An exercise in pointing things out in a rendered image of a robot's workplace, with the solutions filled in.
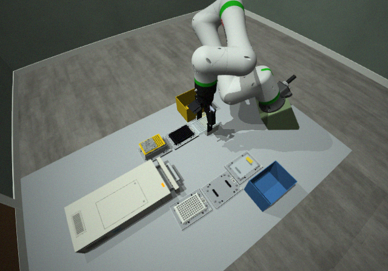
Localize blue open-top bin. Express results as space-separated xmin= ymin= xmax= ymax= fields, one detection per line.
xmin=244 ymin=161 xmax=297 ymax=212

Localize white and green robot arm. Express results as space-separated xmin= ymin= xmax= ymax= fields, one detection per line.
xmin=192 ymin=0 xmax=296 ymax=113

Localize yellow waste bin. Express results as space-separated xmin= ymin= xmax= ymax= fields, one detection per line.
xmin=175 ymin=89 xmax=197 ymax=122

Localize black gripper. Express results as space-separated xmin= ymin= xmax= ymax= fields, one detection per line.
xmin=195 ymin=94 xmax=216 ymax=132

